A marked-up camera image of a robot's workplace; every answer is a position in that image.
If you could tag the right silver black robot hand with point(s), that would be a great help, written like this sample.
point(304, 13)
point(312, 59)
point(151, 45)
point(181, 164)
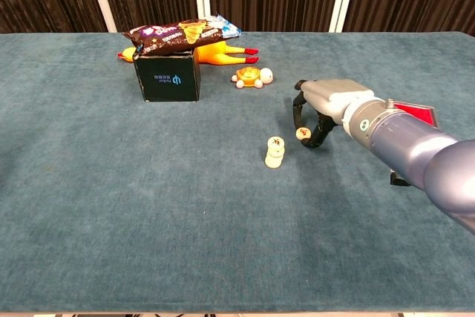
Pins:
point(334, 94)

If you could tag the cream chess piece red character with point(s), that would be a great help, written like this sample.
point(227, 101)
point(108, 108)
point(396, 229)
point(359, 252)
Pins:
point(274, 163)
point(303, 133)
point(276, 150)
point(275, 156)

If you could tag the cream chess piece black character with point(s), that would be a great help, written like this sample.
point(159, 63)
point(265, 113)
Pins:
point(276, 142)

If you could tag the red card in clear case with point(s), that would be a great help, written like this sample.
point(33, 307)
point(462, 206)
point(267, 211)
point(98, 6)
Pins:
point(417, 111)

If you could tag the orange turtle toy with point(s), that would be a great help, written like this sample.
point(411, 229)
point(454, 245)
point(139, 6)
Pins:
point(248, 77)

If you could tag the yellow rubber chicken toy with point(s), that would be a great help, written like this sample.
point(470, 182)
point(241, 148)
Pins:
point(211, 55)

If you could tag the black cardboard box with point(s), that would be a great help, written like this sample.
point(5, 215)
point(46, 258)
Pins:
point(167, 79)

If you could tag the brown snack bag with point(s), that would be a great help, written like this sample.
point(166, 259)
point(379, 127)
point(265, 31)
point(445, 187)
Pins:
point(167, 40)

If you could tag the teal table cloth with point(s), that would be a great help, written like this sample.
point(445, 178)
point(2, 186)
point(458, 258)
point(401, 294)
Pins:
point(111, 202)

